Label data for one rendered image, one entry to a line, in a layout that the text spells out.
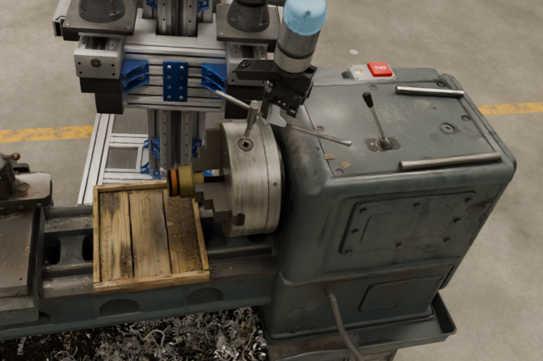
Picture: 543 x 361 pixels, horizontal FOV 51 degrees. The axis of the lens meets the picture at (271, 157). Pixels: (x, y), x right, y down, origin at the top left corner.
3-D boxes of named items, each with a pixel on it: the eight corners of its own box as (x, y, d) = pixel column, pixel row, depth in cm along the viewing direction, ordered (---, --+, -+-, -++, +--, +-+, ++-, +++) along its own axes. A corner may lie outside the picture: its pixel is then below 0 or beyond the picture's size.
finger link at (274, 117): (279, 142, 128) (288, 115, 120) (256, 130, 128) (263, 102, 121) (284, 133, 129) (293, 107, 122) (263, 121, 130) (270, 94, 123)
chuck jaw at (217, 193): (235, 178, 149) (244, 211, 141) (233, 192, 153) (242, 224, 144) (193, 182, 147) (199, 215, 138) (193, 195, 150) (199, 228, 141)
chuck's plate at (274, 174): (249, 159, 177) (264, 94, 151) (267, 251, 160) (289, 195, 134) (237, 160, 176) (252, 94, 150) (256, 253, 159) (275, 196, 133)
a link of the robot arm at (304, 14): (330, -12, 103) (329, 19, 98) (317, 32, 112) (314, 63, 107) (288, -20, 103) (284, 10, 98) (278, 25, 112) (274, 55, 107)
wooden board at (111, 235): (192, 186, 178) (193, 177, 176) (209, 282, 154) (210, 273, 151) (94, 194, 171) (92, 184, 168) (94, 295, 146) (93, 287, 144)
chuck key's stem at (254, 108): (241, 136, 137) (248, 106, 128) (245, 130, 138) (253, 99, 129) (249, 140, 137) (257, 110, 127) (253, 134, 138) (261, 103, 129)
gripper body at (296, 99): (293, 121, 120) (305, 83, 110) (258, 103, 121) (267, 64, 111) (309, 98, 124) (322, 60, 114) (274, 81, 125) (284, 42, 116)
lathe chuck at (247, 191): (237, 160, 176) (252, 94, 150) (256, 253, 159) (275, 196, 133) (209, 162, 174) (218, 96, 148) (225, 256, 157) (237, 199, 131)
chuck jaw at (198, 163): (230, 165, 155) (229, 122, 153) (233, 169, 150) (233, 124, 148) (190, 167, 152) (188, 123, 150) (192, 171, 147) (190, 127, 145)
